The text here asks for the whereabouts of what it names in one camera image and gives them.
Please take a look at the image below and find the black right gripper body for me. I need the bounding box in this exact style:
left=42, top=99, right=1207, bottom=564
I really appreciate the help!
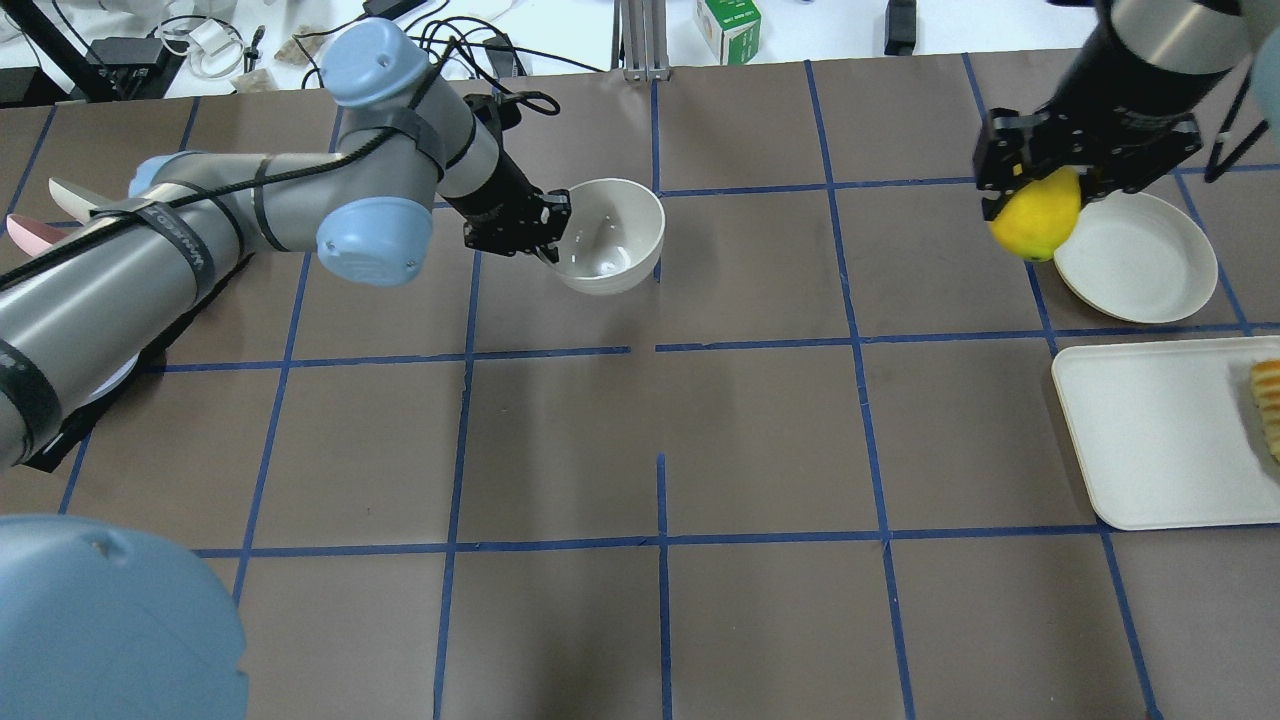
left=973, top=108, right=1203, bottom=222

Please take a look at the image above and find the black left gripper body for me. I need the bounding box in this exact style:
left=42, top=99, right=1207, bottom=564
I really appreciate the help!
left=463, top=188, right=572, bottom=258

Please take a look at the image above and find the white ceramic bowl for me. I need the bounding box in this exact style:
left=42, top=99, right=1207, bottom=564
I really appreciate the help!
left=540, top=178, right=666, bottom=296

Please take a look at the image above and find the yellow lemon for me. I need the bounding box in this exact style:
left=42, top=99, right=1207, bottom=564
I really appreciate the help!
left=988, top=167, right=1083, bottom=263

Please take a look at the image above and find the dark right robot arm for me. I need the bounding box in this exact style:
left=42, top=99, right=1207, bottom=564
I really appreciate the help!
left=973, top=1, right=1277, bottom=222

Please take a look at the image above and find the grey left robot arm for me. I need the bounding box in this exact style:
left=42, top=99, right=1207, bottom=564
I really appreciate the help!
left=1, top=18, right=571, bottom=468

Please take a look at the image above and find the white round plate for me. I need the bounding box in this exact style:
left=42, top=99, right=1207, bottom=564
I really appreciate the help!
left=1053, top=193, right=1219, bottom=325

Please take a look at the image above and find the ridged yellow bread piece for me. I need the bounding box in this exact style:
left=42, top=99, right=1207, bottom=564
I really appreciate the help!
left=1249, top=357, right=1279, bottom=462

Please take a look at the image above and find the green white carton box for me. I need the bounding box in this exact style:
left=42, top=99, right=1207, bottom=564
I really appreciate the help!
left=694, top=1, right=763, bottom=67

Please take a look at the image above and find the white rectangular tray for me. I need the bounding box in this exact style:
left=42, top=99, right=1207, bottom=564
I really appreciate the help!
left=1051, top=337, right=1279, bottom=530

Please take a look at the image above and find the black power adapter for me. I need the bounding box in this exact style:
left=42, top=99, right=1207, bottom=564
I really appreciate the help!
left=86, top=36, right=166, bottom=70

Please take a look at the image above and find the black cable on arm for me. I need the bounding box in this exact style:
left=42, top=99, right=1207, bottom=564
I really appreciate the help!
left=0, top=60, right=561, bottom=291

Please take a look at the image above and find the aluminium frame post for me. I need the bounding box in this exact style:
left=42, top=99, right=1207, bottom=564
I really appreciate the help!
left=613, top=1, right=671, bottom=83

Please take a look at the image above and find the white cable bundle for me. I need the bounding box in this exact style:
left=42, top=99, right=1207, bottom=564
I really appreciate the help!
left=155, top=14, right=246, bottom=81

